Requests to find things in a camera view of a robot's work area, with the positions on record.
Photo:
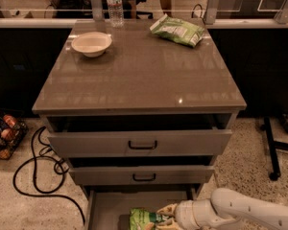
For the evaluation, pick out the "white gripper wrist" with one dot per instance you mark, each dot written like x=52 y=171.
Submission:
x=183 y=215

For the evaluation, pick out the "green rice chip bag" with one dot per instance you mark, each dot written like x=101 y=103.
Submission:
x=141 y=219

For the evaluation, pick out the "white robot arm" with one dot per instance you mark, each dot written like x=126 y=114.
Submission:
x=224 y=211

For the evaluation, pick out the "middle grey drawer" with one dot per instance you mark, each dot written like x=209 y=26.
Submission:
x=155 y=175

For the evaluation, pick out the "grey drawer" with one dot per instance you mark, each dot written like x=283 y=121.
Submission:
x=111 y=210
x=140 y=143
x=155 y=175

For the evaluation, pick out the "bottom grey drawer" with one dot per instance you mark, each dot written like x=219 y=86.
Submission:
x=111 y=210

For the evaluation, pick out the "top grey drawer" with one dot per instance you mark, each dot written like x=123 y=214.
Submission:
x=140 y=143

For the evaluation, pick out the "grey drawer cabinet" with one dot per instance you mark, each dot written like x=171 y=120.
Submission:
x=141 y=83

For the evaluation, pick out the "green snack bag back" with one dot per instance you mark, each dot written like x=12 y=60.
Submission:
x=178 y=31

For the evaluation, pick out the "black stand leg with caster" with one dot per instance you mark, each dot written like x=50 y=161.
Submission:
x=273 y=146

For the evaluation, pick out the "white paper bowl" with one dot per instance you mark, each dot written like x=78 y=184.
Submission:
x=91 y=44

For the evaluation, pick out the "clear plastic water bottle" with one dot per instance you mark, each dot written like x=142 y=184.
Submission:
x=115 y=12

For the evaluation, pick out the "black wire basket with items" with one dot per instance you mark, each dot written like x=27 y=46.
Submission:
x=12 y=132

